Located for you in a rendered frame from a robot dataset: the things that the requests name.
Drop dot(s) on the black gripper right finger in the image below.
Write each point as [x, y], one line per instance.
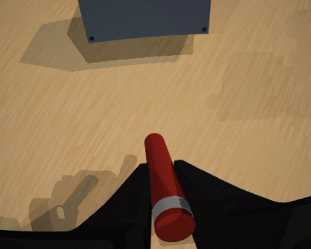
[228, 217]

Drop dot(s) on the dark red peg with grey band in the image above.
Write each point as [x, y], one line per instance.
[172, 217]

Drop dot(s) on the dark grey sloped panel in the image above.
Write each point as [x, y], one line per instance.
[109, 20]

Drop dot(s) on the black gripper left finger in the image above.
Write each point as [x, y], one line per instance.
[124, 222]

